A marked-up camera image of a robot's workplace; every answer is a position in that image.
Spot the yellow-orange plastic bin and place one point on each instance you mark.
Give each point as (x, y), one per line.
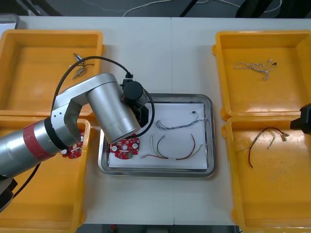
(48, 199)
(29, 92)
(272, 194)
(262, 97)

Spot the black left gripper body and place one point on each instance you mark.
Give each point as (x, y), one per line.
(143, 115)

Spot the steel tray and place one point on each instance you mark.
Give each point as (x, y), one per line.
(212, 145)

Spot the small metal solenoid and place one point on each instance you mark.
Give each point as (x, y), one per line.
(81, 71)

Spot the white paper sheet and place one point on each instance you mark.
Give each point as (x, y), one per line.
(179, 145)

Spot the metal solenoid with blue label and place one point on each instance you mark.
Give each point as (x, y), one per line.
(77, 57)

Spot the black furniture base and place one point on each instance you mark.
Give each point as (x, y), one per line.
(245, 7)

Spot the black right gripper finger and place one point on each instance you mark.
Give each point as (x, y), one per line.
(306, 112)
(303, 125)

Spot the round red circuit board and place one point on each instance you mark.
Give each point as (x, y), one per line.
(125, 150)
(74, 149)

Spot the grey metal tray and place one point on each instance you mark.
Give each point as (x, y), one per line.
(9, 17)

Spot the black furniture leg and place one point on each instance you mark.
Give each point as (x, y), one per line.
(188, 8)

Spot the silver-grey left robot arm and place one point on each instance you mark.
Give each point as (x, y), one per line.
(111, 109)

